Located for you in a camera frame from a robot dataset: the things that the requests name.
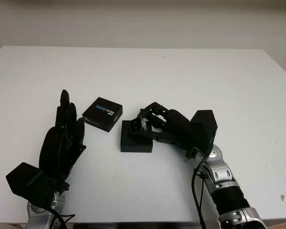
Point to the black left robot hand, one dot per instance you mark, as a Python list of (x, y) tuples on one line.
[(54, 152)]

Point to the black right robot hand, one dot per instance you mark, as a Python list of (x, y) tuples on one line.
[(178, 131)]

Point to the silver square depth camera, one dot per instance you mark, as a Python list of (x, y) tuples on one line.
[(137, 126)]

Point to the black RealSense box lid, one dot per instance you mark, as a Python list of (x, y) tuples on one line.
[(102, 113)]

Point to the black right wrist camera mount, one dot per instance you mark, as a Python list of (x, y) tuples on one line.
[(205, 128)]

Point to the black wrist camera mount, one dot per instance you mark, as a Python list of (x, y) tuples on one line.
[(205, 128), (26, 183)]

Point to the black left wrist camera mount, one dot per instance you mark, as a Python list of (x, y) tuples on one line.
[(26, 183)]

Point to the black camera box base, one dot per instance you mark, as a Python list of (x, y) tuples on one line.
[(135, 145)]

